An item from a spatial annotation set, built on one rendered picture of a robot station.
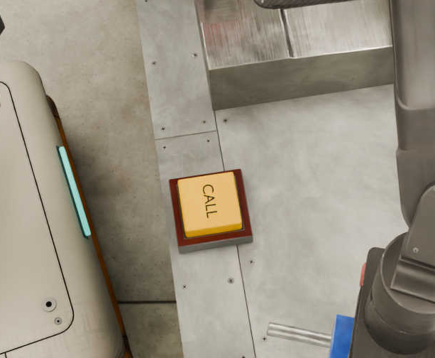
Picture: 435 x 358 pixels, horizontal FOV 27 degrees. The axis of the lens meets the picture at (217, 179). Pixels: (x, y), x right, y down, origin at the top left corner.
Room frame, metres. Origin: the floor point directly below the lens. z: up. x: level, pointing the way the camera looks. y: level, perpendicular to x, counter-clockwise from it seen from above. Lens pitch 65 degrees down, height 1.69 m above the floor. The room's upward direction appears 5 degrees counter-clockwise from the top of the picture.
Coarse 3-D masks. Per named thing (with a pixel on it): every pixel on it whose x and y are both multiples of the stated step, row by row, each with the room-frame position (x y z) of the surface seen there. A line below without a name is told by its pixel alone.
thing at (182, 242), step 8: (240, 168) 0.41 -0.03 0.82; (192, 176) 0.41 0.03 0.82; (240, 176) 0.40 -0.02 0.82; (240, 184) 0.39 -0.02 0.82; (176, 192) 0.39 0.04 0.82; (240, 192) 0.38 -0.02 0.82; (176, 200) 0.38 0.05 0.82; (240, 200) 0.37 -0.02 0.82; (176, 208) 0.37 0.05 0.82; (176, 216) 0.36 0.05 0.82; (248, 216) 0.35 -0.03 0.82; (176, 224) 0.35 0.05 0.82; (248, 224) 0.34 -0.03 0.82; (232, 232) 0.34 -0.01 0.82; (240, 232) 0.34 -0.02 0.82; (248, 232) 0.34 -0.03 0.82; (184, 240) 0.33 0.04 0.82; (192, 240) 0.33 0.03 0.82; (200, 240) 0.33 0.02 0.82; (208, 240) 0.33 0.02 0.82; (216, 240) 0.33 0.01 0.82
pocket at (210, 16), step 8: (200, 0) 0.59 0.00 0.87; (208, 0) 0.60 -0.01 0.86; (216, 0) 0.60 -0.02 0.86; (224, 0) 0.60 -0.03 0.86; (232, 0) 0.60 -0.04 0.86; (200, 8) 0.58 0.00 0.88; (208, 8) 0.59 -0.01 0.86; (216, 8) 0.59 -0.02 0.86; (224, 8) 0.59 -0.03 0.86; (232, 8) 0.59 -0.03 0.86; (240, 8) 0.57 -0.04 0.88; (200, 16) 0.57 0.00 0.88; (208, 16) 0.58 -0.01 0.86; (216, 16) 0.58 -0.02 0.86; (224, 16) 0.58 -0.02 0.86; (232, 16) 0.58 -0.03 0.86; (240, 16) 0.57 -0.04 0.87; (200, 24) 0.56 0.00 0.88
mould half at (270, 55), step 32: (384, 0) 0.57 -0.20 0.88; (224, 32) 0.54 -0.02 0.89; (256, 32) 0.54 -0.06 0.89; (288, 32) 0.53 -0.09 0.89; (320, 32) 0.53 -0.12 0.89; (352, 32) 0.53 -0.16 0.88; (384, 32) 0.53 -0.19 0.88; (224, 64) 0.50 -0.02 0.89; (256, 64) 0.50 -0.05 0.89; (288, 64) 0.50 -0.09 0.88; (320, 64) 0.50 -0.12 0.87; (352, 64) 0.50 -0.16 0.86; (384, 64) 0.51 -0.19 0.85; (224, 96) 0.50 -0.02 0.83; (256, 96) 0.50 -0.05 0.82; (288, 96) 0.50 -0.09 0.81
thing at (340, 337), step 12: (276, 324) 0.20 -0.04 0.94; (336, 324) 0.20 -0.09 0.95; (348, 324) 0.20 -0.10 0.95; (276, 336) 0.19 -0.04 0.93; (288, 336) 0.19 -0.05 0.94; (300, 336) 0.19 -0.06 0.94; (312, 336) 0.19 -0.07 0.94; (324, 336) 0.19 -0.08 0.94; (336, 336) 0.19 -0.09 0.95; (348, 336) 0.19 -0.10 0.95; (336, 348) 0.18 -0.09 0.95; (348, 348) 0.17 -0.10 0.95
